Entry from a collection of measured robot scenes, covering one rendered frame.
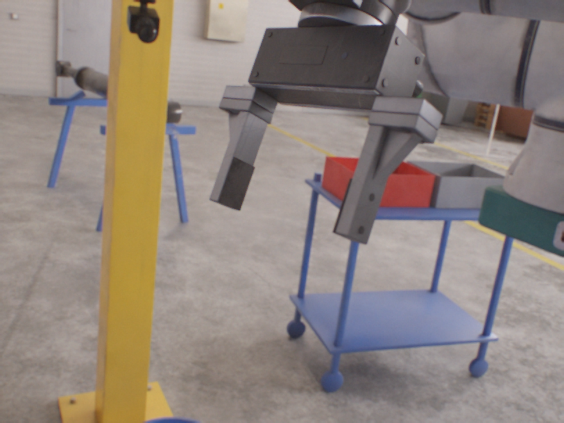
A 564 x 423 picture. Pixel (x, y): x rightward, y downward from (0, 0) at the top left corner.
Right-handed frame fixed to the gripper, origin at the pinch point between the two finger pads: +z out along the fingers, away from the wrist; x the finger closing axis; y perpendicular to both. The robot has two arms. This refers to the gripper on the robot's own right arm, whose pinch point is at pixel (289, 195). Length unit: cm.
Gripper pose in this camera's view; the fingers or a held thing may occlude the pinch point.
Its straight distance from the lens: 46.6
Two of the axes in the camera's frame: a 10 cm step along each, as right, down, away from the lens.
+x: -7.3, -1.7, 6.6
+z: -3.1, 9.4, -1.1
